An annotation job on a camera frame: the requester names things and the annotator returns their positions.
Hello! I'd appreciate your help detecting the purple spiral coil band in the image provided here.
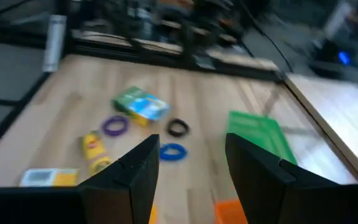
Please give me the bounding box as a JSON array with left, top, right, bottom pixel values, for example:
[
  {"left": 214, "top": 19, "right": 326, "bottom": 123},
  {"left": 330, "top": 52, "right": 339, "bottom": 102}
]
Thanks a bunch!
[{"left": 101, "top": 114, "right": 129, "bottom": 137}]

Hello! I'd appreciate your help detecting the blue spiral coil band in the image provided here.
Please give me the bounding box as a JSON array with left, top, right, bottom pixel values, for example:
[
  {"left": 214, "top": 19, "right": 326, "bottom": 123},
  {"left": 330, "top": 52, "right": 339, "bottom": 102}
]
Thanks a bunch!
[{"left": 159, "top": 142, "right": 188, "bottom": 162}]

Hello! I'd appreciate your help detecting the small yellow crayon box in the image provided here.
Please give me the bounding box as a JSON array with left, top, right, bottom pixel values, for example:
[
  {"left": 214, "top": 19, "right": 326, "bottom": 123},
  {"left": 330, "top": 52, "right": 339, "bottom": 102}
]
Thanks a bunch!
[{"left": 81, "top": 131, "right": 111, "bottom": 175}]

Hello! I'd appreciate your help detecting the black spiral coil band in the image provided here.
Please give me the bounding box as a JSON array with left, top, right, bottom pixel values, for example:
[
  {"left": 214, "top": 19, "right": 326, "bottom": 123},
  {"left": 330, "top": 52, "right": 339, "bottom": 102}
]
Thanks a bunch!
[{"left": 166, "top": 118, "right": 190, "bottom": 138}]

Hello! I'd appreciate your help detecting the yellow crayon box with barcode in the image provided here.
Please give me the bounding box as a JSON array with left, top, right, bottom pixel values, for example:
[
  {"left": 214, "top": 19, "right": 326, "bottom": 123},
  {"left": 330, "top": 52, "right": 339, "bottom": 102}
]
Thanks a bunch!
[{"left": 19, "top": 167, "right": 80, "bottom": 187}]

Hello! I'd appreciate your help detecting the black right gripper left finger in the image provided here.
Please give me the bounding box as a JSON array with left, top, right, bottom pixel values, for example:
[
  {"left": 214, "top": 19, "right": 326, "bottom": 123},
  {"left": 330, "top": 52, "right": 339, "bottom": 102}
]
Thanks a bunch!
[{"left": 78, "top": 134, "right": 160, "bottom": 224}]

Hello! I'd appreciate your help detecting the large green crayon box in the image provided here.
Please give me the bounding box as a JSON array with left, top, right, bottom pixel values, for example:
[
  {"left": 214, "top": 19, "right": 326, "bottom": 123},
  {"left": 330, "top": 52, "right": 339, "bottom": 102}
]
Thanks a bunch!
[{"left": 112, "top": 86, "right": 170, "bottom": 127}]

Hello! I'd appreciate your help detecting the green plastic basket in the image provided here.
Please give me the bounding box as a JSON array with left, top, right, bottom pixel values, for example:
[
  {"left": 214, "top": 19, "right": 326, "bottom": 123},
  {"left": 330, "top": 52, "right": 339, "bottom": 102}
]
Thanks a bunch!
[{"left": 225, "top": 110, "right": 298, "bottom": 166}]

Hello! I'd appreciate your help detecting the orange plastic basket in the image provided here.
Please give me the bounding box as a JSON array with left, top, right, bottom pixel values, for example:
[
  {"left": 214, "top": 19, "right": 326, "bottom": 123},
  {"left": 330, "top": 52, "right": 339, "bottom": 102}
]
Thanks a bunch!
[{"left": 213, "top": 198, "right": 249, "bottom": 224}]

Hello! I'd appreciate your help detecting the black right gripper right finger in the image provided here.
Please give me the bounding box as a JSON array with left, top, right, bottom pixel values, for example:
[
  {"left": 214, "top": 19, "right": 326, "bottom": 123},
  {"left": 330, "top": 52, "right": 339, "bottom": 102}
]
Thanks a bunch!
[{"left": 224, "top": 133, "right": 338, "bottom": 224}]

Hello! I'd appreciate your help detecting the white upright post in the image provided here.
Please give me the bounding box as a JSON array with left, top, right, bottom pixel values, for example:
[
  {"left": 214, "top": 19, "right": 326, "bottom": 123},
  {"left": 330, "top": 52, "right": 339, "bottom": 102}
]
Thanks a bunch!
[{"left": 42, "top": 14, "right": 68, "bottom": 73}]

